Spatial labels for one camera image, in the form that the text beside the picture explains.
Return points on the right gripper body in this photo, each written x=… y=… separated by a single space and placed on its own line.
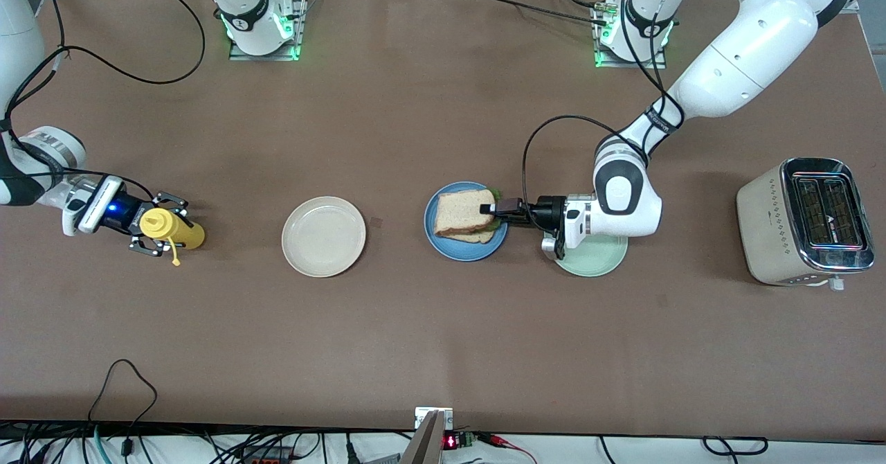
x=127 y=211

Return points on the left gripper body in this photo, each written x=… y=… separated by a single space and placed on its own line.
x=550 y=212

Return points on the green lettuce leaf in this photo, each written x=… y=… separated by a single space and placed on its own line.
x=496 y=194

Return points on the yellow mustard squeeze bottle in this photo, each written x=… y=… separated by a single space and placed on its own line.
x=187 y=234

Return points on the toasted bread slice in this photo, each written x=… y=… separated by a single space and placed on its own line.
x=477 y=239
x=460 y=211

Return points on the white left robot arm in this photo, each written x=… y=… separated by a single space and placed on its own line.
x=754 y=55

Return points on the light green plate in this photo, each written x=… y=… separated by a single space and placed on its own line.
x=595 y=260

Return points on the blue plate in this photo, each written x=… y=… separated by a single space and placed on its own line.
x=466 y=253

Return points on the beige plate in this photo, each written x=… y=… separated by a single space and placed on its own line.
x=323 y=237

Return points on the beige chrome toaster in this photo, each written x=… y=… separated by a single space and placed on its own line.
x=768 y=235

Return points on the red digit display module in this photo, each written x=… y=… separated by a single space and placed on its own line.
x=451 y=442

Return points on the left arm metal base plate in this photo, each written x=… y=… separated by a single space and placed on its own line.
x=630 y=65

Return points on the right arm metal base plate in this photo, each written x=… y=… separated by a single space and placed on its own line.
x=263 y=57

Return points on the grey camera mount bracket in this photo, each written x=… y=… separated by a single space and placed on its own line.
x=426 y=443

